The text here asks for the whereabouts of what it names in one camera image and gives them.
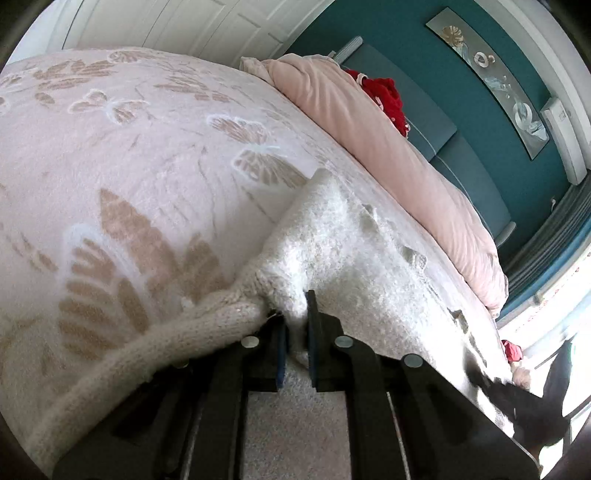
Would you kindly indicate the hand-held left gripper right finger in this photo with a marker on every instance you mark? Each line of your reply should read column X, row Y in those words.
column 312, row 355

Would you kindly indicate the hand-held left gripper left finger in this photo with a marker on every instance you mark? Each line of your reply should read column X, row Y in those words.
column 280, row 357

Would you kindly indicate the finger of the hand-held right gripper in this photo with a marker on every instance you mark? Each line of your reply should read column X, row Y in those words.
column 485, row 376
column 561, row 374

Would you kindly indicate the white knit sweater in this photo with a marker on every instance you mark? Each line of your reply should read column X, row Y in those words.
column 323, row 249

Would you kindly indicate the red cushion on windowsill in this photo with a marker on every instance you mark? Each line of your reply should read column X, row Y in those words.
column 511, row 351

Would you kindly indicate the cream crumpled cloth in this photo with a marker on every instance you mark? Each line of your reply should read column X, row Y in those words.
column 521, row 378

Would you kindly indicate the window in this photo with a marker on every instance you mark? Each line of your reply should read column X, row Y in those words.
column 545, row 332

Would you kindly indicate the grey curtain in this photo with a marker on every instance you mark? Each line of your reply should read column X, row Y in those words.
column 554, row 230

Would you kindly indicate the pink duvet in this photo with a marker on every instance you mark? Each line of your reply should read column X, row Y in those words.
column 369, row 152

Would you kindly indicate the blue-grey padded headboard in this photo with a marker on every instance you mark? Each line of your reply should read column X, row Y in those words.
column 443, row 157

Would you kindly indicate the white air conditioner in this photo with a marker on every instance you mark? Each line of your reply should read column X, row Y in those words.
column 565, row 138

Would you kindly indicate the pink butterfly print blanket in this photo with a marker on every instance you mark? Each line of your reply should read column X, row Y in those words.
column 115, row 152

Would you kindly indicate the red fluffy cloth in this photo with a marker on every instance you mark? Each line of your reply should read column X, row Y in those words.
column 383, row 92

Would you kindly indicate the white wardrobe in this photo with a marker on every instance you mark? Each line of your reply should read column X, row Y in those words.
column 184, row 23

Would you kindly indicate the long silver wall art panel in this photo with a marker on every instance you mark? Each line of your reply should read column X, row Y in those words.
column 494, row 78

